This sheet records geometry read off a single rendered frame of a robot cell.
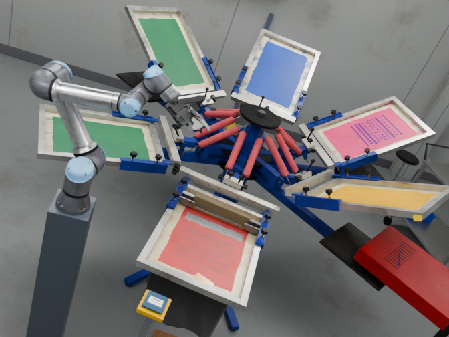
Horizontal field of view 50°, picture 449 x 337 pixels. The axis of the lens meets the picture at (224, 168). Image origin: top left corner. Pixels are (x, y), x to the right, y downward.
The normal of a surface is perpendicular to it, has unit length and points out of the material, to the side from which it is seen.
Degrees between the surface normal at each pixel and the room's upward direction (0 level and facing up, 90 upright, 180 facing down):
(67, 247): 90
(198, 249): 0
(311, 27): 90
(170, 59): 32
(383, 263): 0
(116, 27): 90
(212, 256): 0
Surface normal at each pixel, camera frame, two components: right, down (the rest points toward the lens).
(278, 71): 0.15, -0.42
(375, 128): -0.21, -0.73
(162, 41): 0.64, -0.37
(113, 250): 0.32, -0.79
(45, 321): 0.00, 0.55
